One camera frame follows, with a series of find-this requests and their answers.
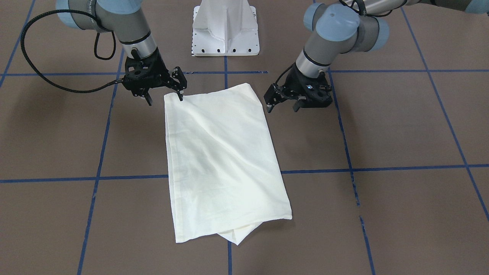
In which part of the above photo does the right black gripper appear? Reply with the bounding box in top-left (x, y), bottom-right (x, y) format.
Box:
top-left (124, 49), bottom-right (188, 106)

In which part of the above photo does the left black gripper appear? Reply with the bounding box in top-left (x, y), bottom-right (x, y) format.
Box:
top-left (264, 65), bottom-right (332, 113)

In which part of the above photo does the cream long-sleeve cat shirt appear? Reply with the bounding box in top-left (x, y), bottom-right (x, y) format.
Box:
top-left (164, 83), bottom-right (292, 245)

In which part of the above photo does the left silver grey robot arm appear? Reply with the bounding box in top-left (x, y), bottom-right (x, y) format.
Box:
top-left (264, 0), bottom-right (419, 113)

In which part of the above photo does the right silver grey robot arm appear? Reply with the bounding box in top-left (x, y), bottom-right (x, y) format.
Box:
top-left (55, 0), bottom-right (187, 105)

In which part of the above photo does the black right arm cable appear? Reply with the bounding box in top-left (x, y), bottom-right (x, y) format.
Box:
top-left (20, 8), bottom-right (126, 94)

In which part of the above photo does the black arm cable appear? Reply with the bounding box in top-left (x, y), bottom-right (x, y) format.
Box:
top-left (274, 0), bottom-right (398, 86)
top-left (20, 8), bottom-right (126, 94)

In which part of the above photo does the white camera post with base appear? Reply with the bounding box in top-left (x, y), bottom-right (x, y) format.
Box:
top-left (191, 0), bottom-right (260, 57)

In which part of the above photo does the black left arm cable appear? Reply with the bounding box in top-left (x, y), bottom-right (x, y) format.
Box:
top-left (274, 0), bottom-right (398, 86)

